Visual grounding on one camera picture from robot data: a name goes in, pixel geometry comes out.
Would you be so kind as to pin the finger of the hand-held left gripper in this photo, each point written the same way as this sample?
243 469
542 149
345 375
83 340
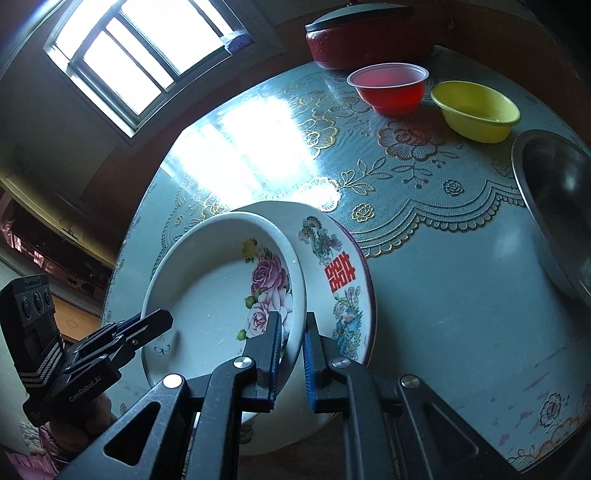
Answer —
147 325
128 322

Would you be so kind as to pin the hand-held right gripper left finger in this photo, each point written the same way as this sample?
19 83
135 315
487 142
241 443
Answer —
275 360

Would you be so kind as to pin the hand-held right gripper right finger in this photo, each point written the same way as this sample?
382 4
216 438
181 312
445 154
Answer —
308 364

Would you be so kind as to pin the white rose-print bowl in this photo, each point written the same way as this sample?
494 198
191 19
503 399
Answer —
207 300

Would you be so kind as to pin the large purple-rimmed floral plate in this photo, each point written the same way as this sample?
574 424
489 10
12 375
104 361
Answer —
263 434

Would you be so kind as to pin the white plate with red print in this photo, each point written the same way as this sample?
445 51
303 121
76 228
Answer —
332 258

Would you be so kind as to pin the red plastic bowl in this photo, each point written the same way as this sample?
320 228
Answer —
388 90

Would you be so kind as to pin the stainless steel bowl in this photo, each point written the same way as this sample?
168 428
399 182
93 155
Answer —
558 207

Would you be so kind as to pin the yellow plastic bowl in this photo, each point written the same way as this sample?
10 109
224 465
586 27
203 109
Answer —
475 113

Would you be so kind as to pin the person's left hand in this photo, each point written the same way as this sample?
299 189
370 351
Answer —
87 420

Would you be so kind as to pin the dark wooden furniture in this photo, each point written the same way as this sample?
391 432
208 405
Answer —
46 258

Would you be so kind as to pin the window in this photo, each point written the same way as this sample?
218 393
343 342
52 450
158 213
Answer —
115 64

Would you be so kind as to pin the blue and white packet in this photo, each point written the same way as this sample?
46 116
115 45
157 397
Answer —
238 43

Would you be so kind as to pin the red cooking pot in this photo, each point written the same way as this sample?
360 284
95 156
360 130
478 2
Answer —
369 46

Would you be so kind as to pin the white pot lid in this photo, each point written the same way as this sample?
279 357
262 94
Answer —
355 16

